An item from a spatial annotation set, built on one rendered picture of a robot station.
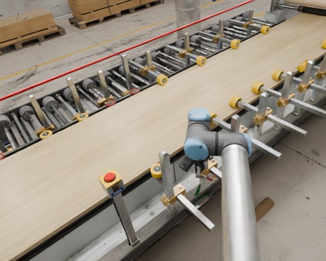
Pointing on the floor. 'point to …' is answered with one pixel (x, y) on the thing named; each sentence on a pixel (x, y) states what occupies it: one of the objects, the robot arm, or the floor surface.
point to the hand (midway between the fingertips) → (196, 174)
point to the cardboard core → (261, 209)
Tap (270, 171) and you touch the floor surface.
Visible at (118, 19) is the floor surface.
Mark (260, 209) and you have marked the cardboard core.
